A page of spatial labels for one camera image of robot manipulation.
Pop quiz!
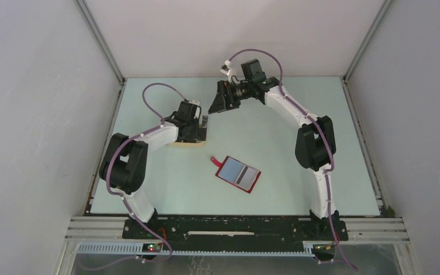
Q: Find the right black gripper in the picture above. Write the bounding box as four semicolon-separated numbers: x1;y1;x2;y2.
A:
209;80;253;114

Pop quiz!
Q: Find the beige oval tray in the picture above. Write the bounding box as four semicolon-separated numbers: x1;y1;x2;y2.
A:
168;128;207;147

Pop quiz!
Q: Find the red card holder wallet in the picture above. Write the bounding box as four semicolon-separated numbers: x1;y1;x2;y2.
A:
210;156;261;194

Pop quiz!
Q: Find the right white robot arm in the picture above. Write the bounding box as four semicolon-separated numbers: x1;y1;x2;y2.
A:
208;59;337;239

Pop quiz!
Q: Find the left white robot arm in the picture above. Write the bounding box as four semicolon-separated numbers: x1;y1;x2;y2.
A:
99;100;208;239

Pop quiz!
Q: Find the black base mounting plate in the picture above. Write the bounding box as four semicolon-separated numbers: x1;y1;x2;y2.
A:
122;214;348;253

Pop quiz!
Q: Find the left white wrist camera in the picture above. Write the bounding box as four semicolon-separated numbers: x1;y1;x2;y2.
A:
188;100;201;112

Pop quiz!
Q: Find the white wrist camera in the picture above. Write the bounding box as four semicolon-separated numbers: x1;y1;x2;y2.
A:
188;100;201;112
220;60;236;83

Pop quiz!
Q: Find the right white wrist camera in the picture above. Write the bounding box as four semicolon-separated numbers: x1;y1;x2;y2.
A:
220;60;236;83

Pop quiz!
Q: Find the aluminium frame rail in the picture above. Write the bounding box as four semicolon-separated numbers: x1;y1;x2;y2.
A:
53;216;422;274

